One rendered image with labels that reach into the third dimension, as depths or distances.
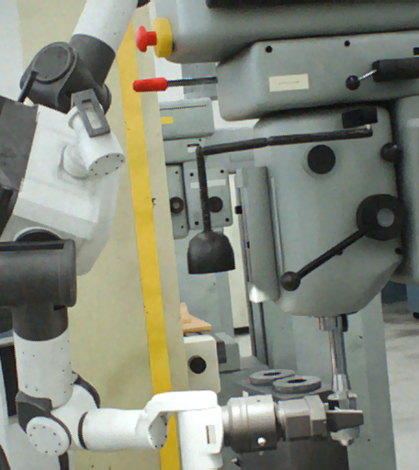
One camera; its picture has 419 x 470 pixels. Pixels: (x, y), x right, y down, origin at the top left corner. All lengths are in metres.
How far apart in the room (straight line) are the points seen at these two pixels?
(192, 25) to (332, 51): 0.21
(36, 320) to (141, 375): 1.74
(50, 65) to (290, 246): 0.58
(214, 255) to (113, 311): 1.83
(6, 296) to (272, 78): 0.53
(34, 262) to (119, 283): 1.71
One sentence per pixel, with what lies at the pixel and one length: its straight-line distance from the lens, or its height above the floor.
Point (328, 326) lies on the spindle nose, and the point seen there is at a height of 1.29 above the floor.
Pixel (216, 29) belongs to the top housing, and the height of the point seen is 1.75.
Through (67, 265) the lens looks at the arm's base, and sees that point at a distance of 1.58.
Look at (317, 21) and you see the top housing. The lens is 1.50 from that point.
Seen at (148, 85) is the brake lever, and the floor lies 1.70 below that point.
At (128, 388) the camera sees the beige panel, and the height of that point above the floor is 0.89.
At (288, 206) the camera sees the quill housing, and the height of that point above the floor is 1.49.
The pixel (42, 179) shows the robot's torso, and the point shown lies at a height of 1.57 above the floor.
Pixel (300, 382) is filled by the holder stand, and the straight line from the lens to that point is 1.91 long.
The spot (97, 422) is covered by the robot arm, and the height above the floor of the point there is 1.15.
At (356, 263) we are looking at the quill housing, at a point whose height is 1.39.
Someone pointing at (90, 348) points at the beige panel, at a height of 1.04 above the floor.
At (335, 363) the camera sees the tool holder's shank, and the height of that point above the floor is 1.22.
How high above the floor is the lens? 1.53
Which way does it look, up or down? 3 degrees down
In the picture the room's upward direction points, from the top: 6 degrees counter-clockwise
